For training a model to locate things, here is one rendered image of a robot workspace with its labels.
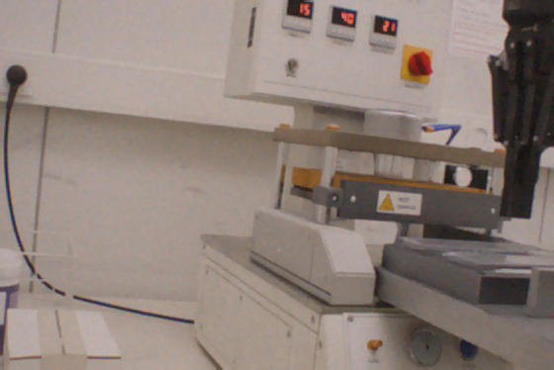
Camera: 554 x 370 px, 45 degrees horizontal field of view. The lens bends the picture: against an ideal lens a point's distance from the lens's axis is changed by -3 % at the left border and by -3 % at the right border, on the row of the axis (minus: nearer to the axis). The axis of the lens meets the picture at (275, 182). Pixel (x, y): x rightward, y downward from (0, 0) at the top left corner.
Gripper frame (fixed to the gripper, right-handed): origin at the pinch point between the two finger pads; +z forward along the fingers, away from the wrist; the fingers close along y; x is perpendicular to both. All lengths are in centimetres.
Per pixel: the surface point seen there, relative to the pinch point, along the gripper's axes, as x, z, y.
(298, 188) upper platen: -11.0, 4.6, -32.0
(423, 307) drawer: -11.2, 12.3, 2.4
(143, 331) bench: -26, 33, -56
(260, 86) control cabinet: -16.0, -9.0, -38.3
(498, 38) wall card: 56, -33, -79
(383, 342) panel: -11.0, 17.8, -4.4
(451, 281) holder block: -10.2, 9.3, 4.6
